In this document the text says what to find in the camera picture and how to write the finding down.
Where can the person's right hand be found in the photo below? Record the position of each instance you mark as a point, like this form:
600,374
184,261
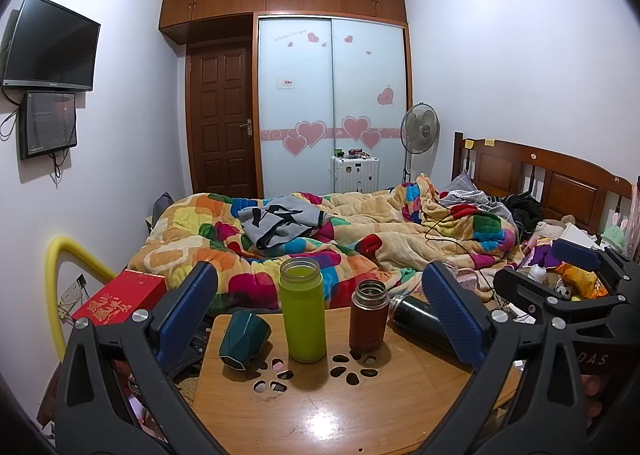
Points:
595,402

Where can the small white bottle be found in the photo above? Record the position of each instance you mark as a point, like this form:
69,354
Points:
538,273

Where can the dark green cup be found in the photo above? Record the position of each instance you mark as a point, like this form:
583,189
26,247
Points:
242,339

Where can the white suitcase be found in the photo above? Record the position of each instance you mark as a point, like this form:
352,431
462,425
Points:
354,175

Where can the white box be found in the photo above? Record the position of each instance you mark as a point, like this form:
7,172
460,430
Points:
575,234

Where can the grey garment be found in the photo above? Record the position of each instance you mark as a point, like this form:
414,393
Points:
280,222

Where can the lime green thermos bottle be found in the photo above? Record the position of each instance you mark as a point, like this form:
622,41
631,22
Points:
302,310

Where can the wooden bed headboard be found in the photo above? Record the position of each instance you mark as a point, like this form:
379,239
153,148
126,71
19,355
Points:
570,185

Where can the white wall socket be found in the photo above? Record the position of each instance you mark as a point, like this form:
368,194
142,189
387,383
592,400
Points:
72,291

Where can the colourful patchwork blanket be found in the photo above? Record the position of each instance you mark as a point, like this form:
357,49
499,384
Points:
350,230

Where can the black clothing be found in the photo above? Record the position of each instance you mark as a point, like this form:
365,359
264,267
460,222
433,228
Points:
522,210

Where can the grey striped pillow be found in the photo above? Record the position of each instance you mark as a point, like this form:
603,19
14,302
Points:
467,190

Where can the orange snack bag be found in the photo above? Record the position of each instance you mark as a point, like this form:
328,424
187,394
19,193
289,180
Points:
582,280

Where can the black wall television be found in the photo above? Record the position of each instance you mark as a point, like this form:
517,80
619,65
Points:
52,45

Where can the sliding wardrobe with pink hearts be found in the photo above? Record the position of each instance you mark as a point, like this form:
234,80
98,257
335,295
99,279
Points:
330,85

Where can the standing fan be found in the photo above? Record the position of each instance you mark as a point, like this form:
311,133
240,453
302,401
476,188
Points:
420,127

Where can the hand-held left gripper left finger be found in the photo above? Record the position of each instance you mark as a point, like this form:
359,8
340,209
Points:
190,296

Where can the yellow foam tube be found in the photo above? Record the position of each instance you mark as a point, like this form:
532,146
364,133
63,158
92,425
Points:
55,280

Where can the purple cloth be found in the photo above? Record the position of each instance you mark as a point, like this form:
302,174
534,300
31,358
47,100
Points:
546,256

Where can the wooden overhead cabinets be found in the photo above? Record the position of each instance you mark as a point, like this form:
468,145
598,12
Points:
280,2

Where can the black thermos bottle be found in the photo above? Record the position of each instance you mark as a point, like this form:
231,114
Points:
412,317

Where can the red gift box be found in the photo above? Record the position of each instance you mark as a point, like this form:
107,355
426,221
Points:
122,297

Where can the dark grey pillow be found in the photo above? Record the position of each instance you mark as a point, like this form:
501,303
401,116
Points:
162,210

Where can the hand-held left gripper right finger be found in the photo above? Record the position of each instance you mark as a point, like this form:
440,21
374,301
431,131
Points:
452,317

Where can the green plush toy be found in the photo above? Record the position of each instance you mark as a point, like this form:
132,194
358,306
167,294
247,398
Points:
614,236

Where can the brown wooden door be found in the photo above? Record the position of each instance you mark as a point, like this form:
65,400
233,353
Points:
222,120

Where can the small black wall monitor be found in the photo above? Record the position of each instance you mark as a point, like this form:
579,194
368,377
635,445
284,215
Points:
47,124

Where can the red brown thermos bottle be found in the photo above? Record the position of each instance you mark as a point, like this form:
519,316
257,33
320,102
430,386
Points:
369,317

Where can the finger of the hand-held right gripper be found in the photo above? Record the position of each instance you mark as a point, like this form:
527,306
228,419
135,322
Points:
530,287
575,255

